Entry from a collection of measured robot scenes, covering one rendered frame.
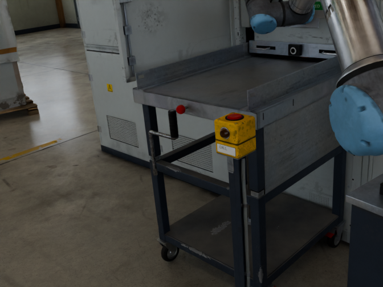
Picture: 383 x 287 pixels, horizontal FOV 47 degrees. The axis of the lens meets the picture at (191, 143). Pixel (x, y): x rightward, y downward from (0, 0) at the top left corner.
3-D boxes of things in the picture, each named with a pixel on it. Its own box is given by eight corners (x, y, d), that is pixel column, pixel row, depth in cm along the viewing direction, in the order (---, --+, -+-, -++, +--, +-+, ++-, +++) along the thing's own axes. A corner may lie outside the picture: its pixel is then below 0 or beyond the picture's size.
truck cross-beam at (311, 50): (352, 60, 184) (353, 46, 181) (249, 52, 220) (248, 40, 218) (358, 58, 187) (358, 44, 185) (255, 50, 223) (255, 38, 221)
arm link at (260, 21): (285, 18, 159) (277, -9, 164) (255, 21, 158) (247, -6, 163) (279, 34, 168) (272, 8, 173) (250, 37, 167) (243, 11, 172)
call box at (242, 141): (238, 160, 115) (236, 123, 112) (215, 154, 121) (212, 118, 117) (256, 150, 121) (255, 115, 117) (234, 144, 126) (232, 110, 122)
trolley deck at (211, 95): (257, 130, 138) (256, 111, 136) (134, 102, 180) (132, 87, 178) (357, 81, 181) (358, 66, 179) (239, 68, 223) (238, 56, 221)
